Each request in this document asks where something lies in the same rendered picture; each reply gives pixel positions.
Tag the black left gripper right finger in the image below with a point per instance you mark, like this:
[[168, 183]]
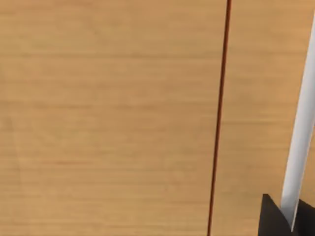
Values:
[[306, 218]]

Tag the narrow wooden door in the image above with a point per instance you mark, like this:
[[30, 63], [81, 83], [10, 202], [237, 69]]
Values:
[[256, 103]]

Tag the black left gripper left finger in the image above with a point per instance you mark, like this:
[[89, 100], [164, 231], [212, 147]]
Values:
[[270, 218]]

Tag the wide wooden door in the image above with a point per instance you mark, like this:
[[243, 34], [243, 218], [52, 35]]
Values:
[[103, 118]]

